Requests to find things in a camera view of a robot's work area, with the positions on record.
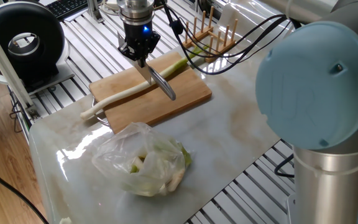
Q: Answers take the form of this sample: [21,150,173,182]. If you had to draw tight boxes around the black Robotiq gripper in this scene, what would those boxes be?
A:
[117,21,162,68]

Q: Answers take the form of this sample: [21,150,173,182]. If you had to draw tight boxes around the steel cleaver knife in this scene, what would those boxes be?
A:
[117,30,177,101]

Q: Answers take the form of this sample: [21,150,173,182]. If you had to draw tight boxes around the plastic bag of chopped scallions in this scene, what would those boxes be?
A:
[91,121,193,197]

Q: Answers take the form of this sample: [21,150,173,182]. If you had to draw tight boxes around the long whole scallion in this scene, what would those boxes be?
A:
[80,45,210,121]

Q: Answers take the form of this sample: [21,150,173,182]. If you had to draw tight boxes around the wooden cutting board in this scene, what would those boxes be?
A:
[88,51,213,134]

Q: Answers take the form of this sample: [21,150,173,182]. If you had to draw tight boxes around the wooden peg rack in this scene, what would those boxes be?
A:
[181,6,239,64]

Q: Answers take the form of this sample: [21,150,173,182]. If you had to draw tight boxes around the metal hanging loop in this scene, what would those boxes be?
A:
[91,96,110,127]

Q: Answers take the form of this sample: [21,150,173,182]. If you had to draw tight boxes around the black keyboard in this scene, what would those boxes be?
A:
[45,0,90,21]

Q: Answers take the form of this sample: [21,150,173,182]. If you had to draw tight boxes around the short aluminium post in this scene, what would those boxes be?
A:
[86,0,104,23]

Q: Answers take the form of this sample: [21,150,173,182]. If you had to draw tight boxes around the grey fan base plate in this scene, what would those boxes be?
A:
[0,39,76,94]

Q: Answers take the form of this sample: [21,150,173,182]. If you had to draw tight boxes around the long aluminium frame bar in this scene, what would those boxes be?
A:
[0,12,42,121]

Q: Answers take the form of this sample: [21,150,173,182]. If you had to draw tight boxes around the black looped base cable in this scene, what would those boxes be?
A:
[273,153,295,179]

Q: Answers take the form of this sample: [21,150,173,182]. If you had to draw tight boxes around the black floor cable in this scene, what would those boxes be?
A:
[0,158,49,224]

